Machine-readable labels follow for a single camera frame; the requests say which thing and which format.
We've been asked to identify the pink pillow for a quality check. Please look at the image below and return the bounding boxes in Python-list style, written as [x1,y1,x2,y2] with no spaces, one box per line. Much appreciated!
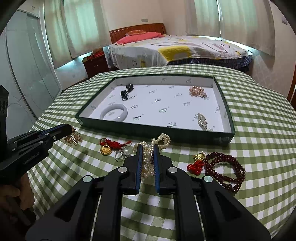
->
[114,32,164,45]

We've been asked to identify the operator left hand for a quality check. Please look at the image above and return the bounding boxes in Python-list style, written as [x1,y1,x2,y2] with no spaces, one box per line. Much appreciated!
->
[1,173,35,211]

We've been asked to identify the wooden headboard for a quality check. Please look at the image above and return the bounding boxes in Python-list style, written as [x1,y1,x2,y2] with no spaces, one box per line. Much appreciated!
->
[109,22,167,44]

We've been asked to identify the white curtain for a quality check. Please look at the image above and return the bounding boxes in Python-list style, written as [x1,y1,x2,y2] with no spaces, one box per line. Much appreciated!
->
[185,0,275,56]
[44,1,110,69]

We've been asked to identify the gold lock red cord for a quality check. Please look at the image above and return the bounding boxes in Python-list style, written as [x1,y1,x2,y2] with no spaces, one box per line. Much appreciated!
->
[99,138,132,156]

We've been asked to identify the silver pearl rings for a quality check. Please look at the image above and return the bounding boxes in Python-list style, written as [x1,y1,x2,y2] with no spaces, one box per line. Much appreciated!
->
[114,148,131,163]

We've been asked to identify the black gourd pendant cord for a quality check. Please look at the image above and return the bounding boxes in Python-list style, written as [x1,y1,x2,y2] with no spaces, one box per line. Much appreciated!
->
[120,83,134,102]

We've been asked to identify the orange patterned pillow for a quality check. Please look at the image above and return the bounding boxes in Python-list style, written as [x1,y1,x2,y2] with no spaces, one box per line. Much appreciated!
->
[125,30,146,36]

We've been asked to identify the dark red bead bracelet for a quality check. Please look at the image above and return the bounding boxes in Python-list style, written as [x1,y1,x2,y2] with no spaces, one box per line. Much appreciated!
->
[203,151,246,194]

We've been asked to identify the rose gold chain bracelet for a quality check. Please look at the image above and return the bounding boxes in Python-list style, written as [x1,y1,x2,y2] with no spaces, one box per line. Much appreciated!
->
[63,126,83,147]

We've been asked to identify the left white curtain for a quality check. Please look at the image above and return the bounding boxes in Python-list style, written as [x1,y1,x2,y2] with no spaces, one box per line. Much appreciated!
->
[44,1,110,69]

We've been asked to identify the white pearl necklace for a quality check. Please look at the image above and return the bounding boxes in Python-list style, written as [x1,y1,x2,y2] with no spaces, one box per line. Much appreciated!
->
[131,133,171,179]

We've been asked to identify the glass sliding wardrobe door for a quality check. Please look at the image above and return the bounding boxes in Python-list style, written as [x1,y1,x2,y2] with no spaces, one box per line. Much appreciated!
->
[5,10,61,119]

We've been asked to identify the rose gold pearl bracelet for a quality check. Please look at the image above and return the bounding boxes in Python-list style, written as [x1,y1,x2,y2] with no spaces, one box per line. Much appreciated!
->
[189,85,208,100]

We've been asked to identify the gold charm red tassel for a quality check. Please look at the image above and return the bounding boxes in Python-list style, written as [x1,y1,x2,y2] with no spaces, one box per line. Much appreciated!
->
[187,152,206,176]

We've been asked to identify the silver crystal brooch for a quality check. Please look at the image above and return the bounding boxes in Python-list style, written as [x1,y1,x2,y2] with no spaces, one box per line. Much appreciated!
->
[198,113,208,131]

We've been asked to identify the bed with patterned sheet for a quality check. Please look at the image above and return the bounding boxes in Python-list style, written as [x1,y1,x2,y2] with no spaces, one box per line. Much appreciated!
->
[107,35,253,71]

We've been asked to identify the red items on nightstand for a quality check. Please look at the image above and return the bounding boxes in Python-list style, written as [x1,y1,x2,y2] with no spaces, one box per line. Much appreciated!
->
[91,47,104,58]

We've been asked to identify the dark wooden nightstand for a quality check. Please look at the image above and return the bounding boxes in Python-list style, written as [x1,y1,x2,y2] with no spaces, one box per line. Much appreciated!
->
[82,54,109,78]

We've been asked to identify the pale jade bangle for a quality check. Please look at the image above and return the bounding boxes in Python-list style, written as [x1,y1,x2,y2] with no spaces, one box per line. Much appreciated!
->
[100,104,128,122]

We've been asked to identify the right white curtain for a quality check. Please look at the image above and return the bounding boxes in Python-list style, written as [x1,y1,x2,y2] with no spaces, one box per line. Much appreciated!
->
[185,0,275,56]

